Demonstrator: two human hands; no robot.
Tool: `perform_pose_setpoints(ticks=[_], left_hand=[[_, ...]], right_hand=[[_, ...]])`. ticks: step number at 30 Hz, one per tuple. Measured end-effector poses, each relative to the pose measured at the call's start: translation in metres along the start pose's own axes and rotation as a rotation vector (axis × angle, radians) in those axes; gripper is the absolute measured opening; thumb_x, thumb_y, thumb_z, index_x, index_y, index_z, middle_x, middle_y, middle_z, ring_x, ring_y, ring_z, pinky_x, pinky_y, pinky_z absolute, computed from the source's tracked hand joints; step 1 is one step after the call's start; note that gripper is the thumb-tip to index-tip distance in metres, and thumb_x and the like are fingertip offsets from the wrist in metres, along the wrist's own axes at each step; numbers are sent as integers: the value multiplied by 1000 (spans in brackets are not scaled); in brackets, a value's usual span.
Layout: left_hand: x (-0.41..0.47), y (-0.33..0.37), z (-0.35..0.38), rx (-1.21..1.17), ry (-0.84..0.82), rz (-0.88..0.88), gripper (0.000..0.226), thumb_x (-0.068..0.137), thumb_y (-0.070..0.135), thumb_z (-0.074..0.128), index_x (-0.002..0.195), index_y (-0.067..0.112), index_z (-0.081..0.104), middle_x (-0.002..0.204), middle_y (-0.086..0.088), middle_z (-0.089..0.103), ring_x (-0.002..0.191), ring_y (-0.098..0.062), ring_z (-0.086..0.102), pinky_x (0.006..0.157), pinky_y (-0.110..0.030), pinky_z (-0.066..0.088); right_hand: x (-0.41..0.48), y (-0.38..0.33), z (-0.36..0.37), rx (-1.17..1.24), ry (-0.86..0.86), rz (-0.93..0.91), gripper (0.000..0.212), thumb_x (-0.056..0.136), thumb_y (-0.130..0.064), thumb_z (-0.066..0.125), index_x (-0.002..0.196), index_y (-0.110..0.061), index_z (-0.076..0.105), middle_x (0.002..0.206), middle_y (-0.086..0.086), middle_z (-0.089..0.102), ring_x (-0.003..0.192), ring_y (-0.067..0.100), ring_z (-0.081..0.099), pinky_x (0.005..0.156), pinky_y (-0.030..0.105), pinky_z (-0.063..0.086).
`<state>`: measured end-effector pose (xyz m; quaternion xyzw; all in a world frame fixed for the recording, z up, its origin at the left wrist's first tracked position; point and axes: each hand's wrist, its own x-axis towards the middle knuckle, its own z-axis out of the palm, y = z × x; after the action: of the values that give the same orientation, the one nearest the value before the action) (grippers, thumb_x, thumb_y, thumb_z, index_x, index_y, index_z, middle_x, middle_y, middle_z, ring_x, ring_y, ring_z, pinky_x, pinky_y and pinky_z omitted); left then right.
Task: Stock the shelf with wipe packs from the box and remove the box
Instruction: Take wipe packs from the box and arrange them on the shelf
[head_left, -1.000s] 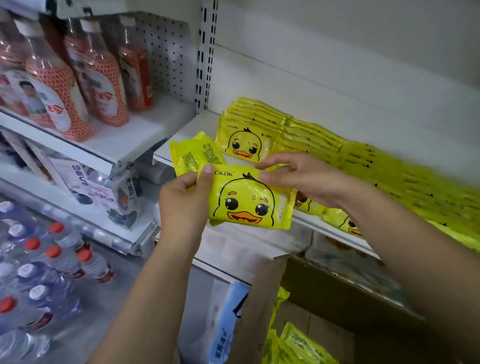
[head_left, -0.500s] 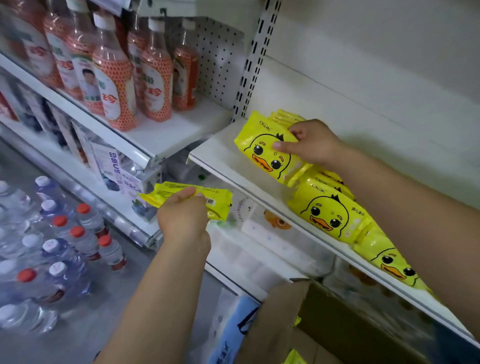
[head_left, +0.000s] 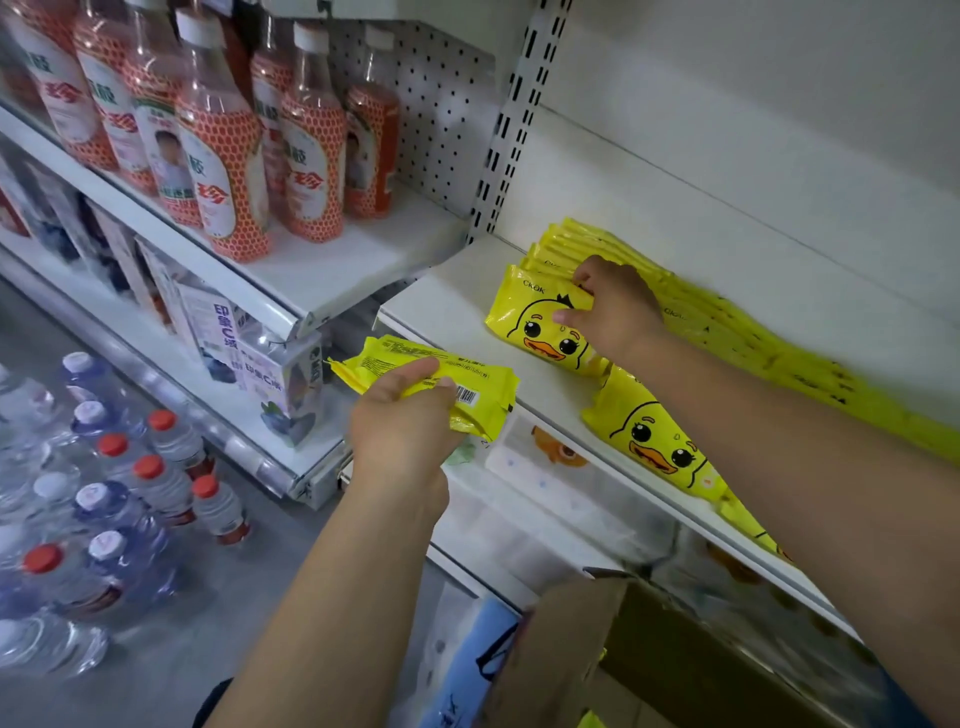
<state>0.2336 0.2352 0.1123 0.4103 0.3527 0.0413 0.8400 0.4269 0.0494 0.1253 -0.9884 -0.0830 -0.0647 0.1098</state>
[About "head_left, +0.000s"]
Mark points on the person's left hand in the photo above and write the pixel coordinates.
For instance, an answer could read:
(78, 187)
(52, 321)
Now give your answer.
(405, 443)

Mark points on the person's right hand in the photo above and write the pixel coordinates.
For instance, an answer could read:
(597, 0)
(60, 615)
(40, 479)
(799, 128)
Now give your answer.
(618, 315)

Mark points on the white metal shelf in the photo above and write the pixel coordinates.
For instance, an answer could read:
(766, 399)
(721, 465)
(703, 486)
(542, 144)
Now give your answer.
(450, 300)

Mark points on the brown cardboard box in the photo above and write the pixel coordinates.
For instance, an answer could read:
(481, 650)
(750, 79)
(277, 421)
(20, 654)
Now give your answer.
(660, 660)

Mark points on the person's right forearm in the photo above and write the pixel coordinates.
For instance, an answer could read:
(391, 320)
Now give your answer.
(810, 495)

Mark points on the person's left forearm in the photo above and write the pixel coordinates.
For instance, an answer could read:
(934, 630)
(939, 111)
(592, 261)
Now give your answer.
(330, 630)

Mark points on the white pegboard shelf unit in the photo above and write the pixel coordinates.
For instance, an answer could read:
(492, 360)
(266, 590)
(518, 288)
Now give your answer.
(345, 270)

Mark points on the white duck tissue pack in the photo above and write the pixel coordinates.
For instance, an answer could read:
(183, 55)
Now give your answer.
(750, 615)
(600, 510)

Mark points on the white blue plastic bag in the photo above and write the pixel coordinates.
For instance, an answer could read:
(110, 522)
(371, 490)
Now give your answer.
(465, 675)

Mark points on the person's black trousers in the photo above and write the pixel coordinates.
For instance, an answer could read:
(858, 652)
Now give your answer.
(210, 708)

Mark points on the MIQI boxes with fruit print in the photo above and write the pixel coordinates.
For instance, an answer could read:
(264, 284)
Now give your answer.
(225, 330)

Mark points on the pack of red-capped bottles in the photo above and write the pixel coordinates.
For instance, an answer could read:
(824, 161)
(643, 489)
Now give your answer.
(105, 510)

